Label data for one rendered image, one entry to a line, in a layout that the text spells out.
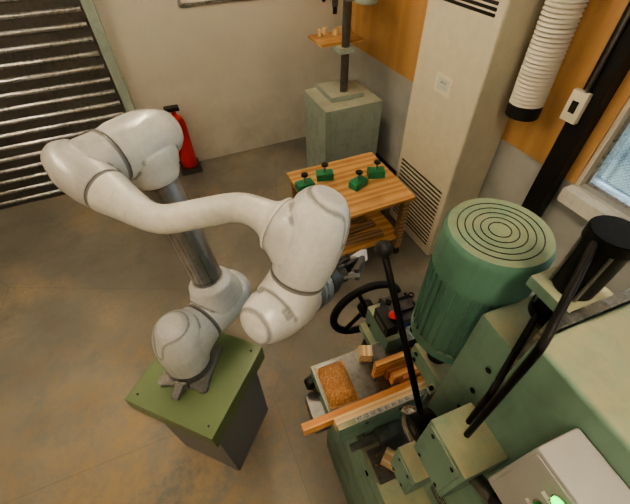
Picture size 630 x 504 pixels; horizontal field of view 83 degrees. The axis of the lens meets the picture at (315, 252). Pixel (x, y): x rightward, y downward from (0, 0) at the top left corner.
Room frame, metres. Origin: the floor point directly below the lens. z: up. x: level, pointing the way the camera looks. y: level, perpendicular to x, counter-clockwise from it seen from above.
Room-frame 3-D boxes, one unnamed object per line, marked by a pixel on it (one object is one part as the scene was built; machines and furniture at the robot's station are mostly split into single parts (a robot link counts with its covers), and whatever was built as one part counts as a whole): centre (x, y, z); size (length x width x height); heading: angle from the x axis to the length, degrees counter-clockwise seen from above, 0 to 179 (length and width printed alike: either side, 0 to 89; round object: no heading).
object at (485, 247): (0.42, -0.30, 1.35); 0.18 x 0.18 x 0.31
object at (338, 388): (0.42, -0.05, 0.91); 0.12 x 0.09 x 0.03; 20
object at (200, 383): (0.57, 0.46, 0.72); 0.22 x 0.18 x 0.06; 170
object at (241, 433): (0.59, 0.45, 0.30); 0.30 x 0.30 x 0.60; 68
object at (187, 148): (2.90, 1.16, 0.30); 0.19 x 0.18 x 0.60; 23
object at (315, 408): (0.46, -0.01, 0.58); 0.12 x 0.08 x 0.08; 20
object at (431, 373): (0.40, -0.31, 1.03); 0.14 x 0.07 x 0.09; 20
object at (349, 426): (0.39, -0.33, 0.93); 0.60 x 0.02 x 0.06; 110
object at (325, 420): (0.40, -0.25, 0.92); 0.62 x 0.02 x 0.04; 110
